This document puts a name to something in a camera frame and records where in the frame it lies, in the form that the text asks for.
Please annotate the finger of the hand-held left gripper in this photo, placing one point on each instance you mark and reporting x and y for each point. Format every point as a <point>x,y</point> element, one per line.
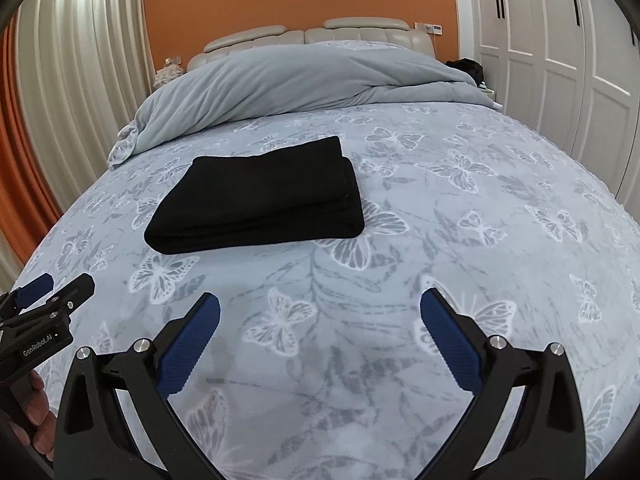
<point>35,288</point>
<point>75,294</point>

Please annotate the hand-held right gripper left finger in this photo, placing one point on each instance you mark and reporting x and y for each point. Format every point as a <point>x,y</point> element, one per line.
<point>192,345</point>

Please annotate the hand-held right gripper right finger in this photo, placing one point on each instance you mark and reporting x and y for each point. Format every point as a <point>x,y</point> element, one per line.
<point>450,340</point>

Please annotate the black pants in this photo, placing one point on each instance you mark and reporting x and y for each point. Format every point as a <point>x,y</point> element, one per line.
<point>250,200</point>

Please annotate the person's left hand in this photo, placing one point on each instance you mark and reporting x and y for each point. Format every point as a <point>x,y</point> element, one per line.
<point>40,420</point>

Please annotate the butterfly printed blanket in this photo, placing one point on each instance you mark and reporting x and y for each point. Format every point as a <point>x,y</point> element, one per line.
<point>350,270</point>

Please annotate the orange curtain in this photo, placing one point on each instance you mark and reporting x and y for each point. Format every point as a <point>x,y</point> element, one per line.
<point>20,160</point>

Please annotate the white curtain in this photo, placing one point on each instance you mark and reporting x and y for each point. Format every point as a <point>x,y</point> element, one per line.
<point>85,85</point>

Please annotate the black object on nightstand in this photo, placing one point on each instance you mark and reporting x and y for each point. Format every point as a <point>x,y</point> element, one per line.
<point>465,67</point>

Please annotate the grey duvet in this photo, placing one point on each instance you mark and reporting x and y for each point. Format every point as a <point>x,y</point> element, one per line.
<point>300,80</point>

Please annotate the white wardrobe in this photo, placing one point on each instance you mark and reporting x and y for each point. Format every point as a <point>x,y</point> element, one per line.
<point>550,60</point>

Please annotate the beige padded headboard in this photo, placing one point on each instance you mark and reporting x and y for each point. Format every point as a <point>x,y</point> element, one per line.
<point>350,32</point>

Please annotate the wall switch panel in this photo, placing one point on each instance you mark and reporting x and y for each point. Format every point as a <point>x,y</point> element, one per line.
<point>430,28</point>

